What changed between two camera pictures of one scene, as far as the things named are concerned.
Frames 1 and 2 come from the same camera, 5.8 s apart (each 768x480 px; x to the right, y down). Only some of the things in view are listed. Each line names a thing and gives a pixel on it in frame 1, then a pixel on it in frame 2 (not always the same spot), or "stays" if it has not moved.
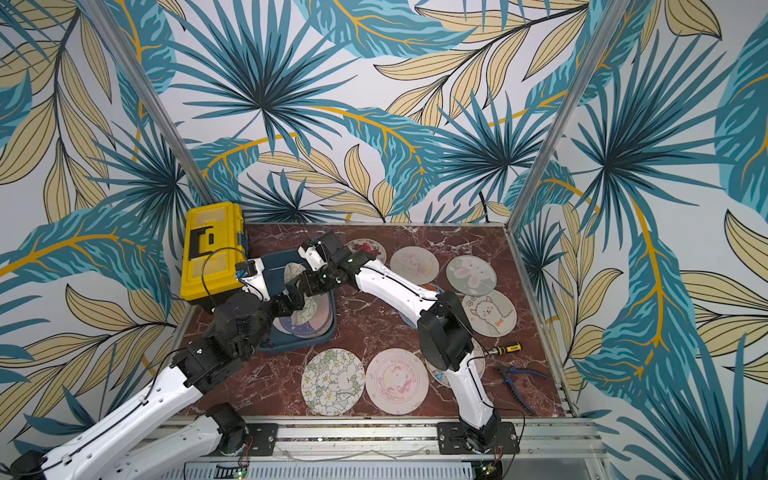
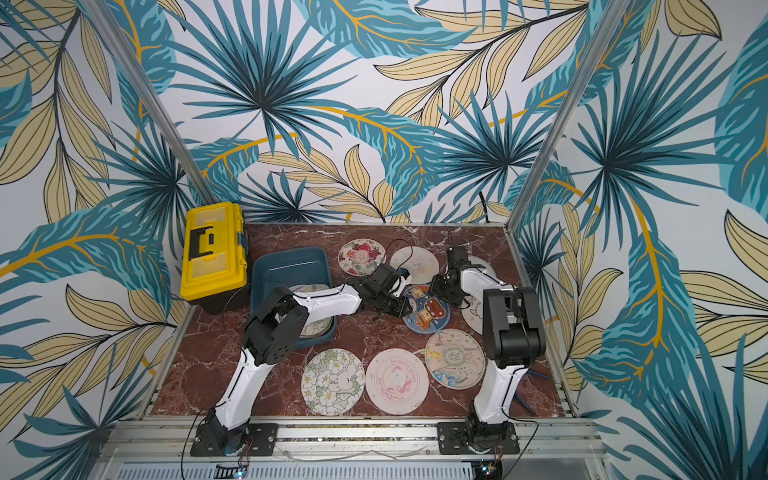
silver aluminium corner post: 595,50 stays
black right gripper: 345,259 -> 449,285
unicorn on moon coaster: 415,264 stays
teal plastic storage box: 274,273 stays
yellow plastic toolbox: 213,241 stays
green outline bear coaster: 309,308 -> 318,328
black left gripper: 296,296 -> 403,307
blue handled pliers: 507,371 stays
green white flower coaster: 333,382 stays
